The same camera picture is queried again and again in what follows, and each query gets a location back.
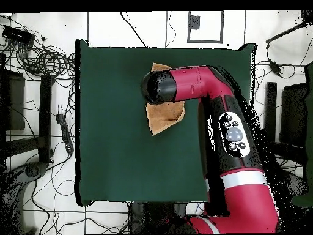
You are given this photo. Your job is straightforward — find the orange terry towel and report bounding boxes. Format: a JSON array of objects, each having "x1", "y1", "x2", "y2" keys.
[{"x1": 145, "y1": 62, "x2": 186, "y2": 136}]

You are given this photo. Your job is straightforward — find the dark green table cloth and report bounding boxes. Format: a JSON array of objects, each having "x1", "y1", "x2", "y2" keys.
[{"x1": 74, "y1": 39, "x2": 257, "y2": 207}]

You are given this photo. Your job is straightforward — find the black power strip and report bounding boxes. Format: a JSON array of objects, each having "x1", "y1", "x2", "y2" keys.
[{"x1": 55, "y1": 113, "x2": 75, "y2": 154}]

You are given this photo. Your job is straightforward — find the black power adapter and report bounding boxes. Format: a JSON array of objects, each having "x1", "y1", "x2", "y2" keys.
[{"x1": 268, "y1": 59, "x2": 282, "y2": 76}]

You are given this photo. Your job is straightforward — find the black tripod pole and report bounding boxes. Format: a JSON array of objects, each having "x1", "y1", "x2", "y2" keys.
[{"x1": 265, "y1": 10, "x2": 313, "y2": 45}]

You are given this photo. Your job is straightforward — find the black electronics box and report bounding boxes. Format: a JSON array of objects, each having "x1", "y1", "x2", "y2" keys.
[{"x1": 2, "y1": 24, "x2": 36, "y2": 47}]

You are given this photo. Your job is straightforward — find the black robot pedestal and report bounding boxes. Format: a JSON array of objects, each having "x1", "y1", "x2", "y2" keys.
[{"x1": 127, "y1": 201, "x2": 194, "y2": 234}]

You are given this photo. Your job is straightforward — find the grey square frame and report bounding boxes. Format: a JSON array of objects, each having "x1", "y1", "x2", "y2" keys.
[{"x1": 187, "y1": 10, "x2": 224, "y2": 44}]

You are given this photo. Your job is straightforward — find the black metal frame stand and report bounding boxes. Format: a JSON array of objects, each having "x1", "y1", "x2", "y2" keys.
[
  {"x1": 262, "y1": 81, "x2": 310, "y2": 170},
  {"x1": 0, "y1": 54, "x2": 56, "y2": 165}
]

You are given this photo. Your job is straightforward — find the grey camera box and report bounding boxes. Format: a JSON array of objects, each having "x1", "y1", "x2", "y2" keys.
[{"x1": 189, "y1": 15, "x2": 201, "y2": 30}]

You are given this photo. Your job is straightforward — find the black cable bundle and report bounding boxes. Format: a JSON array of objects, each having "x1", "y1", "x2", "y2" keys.
[{"x1": 14, "y1": 36, "x2": 76, "y2": 81}]

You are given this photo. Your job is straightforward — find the grey pedestal leg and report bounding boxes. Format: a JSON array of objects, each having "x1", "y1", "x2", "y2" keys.
[{"x1": 3, "y1": 162, "x2": 48, "y2": 199}]

